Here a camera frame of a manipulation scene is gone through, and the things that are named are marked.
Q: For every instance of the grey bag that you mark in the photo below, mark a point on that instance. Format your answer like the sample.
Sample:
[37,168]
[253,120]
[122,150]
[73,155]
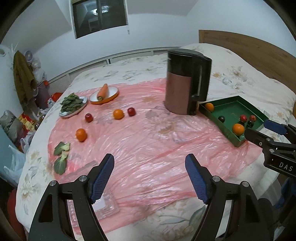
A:
[11,125]

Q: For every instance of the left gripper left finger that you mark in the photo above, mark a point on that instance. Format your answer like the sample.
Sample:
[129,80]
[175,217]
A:
[52,219]

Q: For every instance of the bok choy leaf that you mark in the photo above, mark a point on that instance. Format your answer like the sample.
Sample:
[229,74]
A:
[61,147]
[61,163]

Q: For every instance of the black and copper kettle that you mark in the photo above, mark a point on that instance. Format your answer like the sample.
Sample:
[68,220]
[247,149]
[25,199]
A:
[187,80]

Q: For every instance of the carrot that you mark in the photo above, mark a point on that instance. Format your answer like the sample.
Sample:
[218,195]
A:
[103,93]

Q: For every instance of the pink plastic sheet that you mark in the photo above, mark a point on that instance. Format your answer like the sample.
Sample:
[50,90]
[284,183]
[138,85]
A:
[149,181]

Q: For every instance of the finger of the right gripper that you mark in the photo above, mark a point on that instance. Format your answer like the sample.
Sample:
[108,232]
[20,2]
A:
[263,141]
[285,130]

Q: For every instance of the small white fan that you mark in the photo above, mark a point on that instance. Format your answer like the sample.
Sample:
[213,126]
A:
[28,56]

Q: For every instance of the right gloved hand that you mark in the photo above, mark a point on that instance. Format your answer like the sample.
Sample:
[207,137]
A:
[286,191]

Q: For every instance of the bok choy leaf upper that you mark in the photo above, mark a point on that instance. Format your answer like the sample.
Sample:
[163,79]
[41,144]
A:
[61,147]

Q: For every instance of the clear glass tray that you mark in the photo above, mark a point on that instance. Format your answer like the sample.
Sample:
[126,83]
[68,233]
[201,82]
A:
[104,207]

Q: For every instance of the red snack boxes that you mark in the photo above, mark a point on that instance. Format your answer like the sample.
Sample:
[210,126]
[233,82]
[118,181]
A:
[28,123]

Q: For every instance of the white plastic bag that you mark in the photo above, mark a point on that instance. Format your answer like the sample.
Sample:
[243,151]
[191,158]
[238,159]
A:
[17,162]

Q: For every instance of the green tray box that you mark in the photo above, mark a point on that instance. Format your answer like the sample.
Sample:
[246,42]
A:
[232,108]

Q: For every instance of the orange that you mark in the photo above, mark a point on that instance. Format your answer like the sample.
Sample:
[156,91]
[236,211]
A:
[238,129]
[209,106]
[81,134]
[118,114]

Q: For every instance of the dark window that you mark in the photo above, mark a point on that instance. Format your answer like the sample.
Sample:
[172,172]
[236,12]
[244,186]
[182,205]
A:
[96,15]

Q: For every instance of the patterned plate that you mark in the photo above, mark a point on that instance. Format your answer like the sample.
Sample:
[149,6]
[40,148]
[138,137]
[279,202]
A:
[70,114]

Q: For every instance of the dark plum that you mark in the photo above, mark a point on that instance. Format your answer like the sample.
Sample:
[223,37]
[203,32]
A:
[250,124]
[221,118]

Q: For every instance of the bok choy leaf lower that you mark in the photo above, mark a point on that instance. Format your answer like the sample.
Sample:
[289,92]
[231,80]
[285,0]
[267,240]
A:
[61,163]

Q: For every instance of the olive jacket on rack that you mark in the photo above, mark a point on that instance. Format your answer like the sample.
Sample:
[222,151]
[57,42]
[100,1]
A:
[24,79]

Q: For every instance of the orange oval dish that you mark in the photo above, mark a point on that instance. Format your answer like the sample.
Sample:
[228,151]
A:
[113,92]

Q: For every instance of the pile of green leaves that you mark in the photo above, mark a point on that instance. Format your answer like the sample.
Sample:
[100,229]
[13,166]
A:
[71,103]

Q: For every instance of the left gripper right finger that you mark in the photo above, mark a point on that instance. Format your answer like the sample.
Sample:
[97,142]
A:
[246,220]

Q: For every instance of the purple bin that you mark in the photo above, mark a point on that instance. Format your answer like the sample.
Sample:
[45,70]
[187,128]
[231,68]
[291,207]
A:
[42,96]

